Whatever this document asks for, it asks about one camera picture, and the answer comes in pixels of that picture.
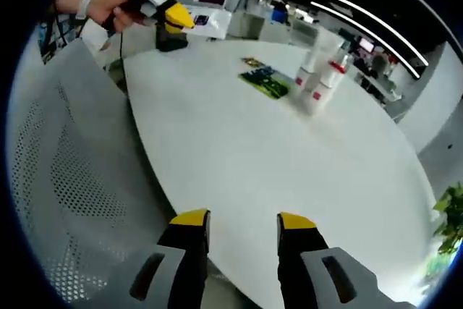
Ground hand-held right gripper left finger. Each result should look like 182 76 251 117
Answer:
103 208 212 309

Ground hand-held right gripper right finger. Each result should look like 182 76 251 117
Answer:
276 211 405 309

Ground small blue white packet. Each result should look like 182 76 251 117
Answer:
190 10 232 40

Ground green black foil pouch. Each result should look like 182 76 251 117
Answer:
237 64 294 100

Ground white skincare tube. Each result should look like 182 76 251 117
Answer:
302 28 344 73

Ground person's left hand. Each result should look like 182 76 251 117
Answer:
87 0 145 32

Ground white wristband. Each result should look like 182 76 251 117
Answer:
75 0 106 20

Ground person's dark patterned trousers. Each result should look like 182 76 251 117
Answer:
38 15 79 66

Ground grey perforated office chair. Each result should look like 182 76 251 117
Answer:
7 39 232 309

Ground potted green plant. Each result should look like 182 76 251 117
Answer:
432 184 463 255

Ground ceiling light strip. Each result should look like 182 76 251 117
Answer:
310 1 421 79
273 0 430 67

